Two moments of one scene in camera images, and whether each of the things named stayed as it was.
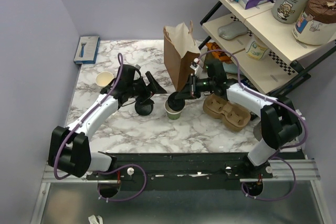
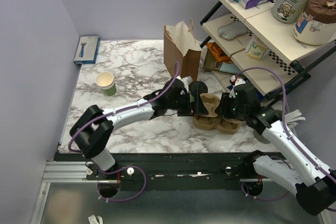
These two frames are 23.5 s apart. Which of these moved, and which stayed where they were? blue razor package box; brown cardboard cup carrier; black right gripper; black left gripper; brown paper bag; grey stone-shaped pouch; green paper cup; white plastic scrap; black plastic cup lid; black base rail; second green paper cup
Moved: black left gripper; black right gripper; green paper cup; black plastic cup lid; brown cardboard cup carrier
Stayed: brown paper bag; second green paper cup; grey stone-shaped pouch; black base rail; blue razor package box; white plastic scrap
